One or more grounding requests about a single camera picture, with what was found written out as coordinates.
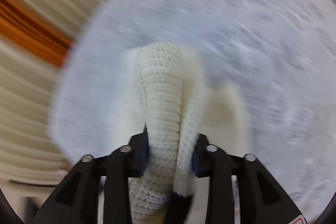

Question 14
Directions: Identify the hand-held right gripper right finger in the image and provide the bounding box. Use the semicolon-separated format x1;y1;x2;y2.
192;133;307;224

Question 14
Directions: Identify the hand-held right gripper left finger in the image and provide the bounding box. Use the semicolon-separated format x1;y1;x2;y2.
31;126;151;224

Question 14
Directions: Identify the white red navy knit sweater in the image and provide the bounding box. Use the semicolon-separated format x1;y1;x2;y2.
123;42;253;224

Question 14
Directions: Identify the cream pleated curtain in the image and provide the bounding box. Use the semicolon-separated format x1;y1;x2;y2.
0;0;118;188

